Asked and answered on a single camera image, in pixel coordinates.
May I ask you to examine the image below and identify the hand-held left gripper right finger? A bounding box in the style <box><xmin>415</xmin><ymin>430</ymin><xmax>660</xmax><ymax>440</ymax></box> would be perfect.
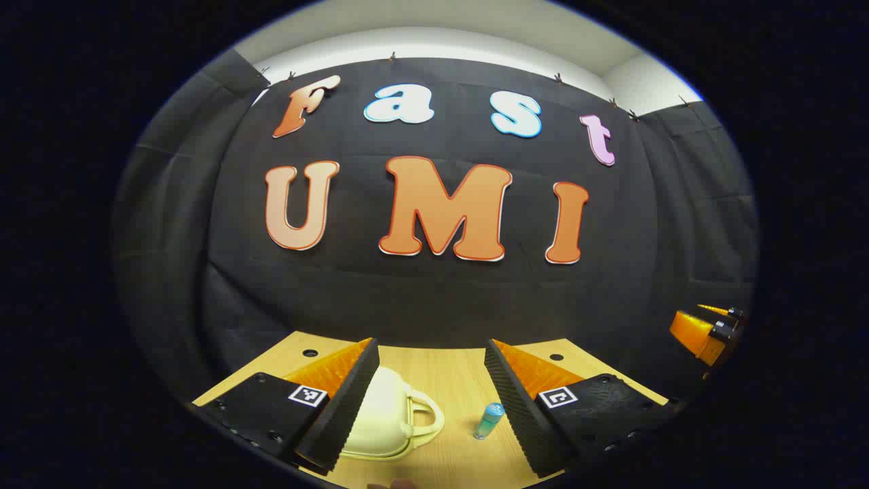
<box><xmin>483</xmin><ymin>338</ymin><xmax>683</xmax><ymax>479</ymax></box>

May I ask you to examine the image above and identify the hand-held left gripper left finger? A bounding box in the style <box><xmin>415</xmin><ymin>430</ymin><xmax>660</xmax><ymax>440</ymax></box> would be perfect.
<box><xmin>192</xmin><ymin>338</ymin><xmax>380</xmax><ymax>476</ymax></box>

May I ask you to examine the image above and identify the small blue bottle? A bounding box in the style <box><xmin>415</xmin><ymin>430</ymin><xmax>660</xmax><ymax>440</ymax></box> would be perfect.
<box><xmin>473</xmin><ymin>402</ymin><xmax>505</xmax><ymax>441</ymax></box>

